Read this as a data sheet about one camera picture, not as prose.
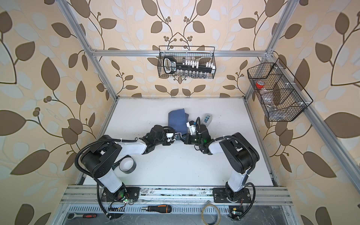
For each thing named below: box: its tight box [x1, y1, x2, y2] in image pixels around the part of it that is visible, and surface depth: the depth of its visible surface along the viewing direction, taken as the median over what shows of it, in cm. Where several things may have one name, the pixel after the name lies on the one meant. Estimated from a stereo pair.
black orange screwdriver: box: [141, 204, 173, 214], surface depth 70 cm
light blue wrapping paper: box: [167, 108, 189, 135], surface depth 101 cm
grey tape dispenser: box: [202, 112, 213, 125], surface depth 104 cm
